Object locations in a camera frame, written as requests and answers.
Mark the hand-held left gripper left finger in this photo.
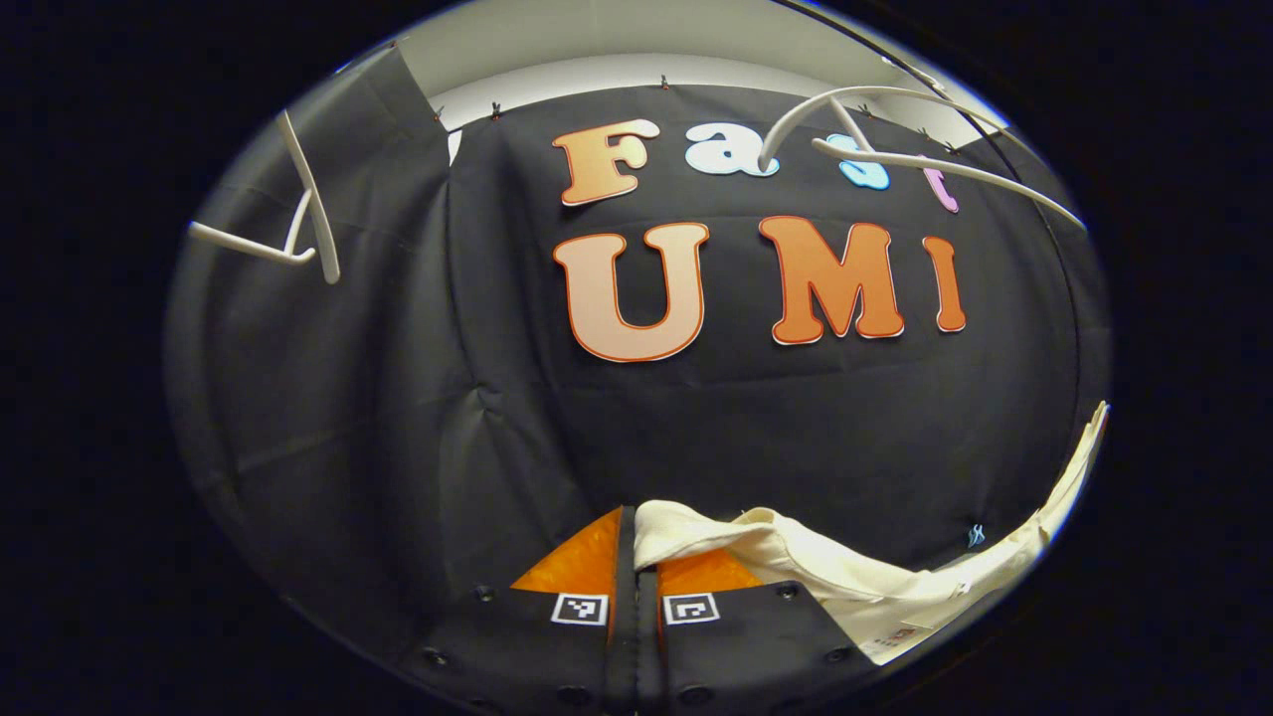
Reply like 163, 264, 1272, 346
398, 505, 637, 716

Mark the cream collared shirt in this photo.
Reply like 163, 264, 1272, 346
634, 401, 1110, 665

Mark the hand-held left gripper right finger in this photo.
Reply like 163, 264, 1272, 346
636, 547, 876, 716

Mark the white hanger with crossbar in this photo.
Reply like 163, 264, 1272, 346
758, 58, 1087, 232
189, 109, 341, 284

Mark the black backdrop cloth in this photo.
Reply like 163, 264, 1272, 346
167, 45, 1110, 647

